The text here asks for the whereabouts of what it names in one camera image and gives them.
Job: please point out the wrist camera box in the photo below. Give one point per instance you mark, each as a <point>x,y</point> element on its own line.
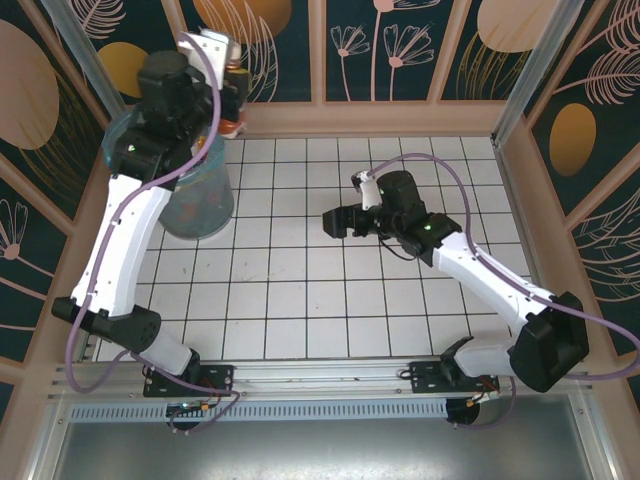
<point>370,195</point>
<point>215,47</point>

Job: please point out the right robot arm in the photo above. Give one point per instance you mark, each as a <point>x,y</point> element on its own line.
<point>480,270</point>

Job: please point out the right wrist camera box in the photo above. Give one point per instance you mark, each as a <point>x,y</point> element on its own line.
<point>370,195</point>

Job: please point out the grey mesh waste bin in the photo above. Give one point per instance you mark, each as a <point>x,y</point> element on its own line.
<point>200,210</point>

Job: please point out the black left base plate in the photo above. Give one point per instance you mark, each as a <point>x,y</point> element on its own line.
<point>215,377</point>

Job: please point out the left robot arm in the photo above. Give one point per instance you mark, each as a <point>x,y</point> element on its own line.
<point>125,240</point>

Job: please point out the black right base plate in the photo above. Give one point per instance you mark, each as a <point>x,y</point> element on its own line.
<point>425,377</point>

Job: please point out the aluminium corner post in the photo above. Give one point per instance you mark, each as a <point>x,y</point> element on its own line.
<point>85,55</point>
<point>535,65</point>

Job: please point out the brown coffee drink bottle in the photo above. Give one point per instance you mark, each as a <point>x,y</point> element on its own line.
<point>231,127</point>

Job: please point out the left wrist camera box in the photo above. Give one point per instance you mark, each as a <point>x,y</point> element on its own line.
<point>215,47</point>

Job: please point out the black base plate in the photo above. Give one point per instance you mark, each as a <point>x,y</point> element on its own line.
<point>215,377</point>
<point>425,377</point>

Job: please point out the aluminium mounting rail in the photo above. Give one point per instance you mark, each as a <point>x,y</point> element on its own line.
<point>325,372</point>

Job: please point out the grey metal panel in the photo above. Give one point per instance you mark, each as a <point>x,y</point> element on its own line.
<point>320,450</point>

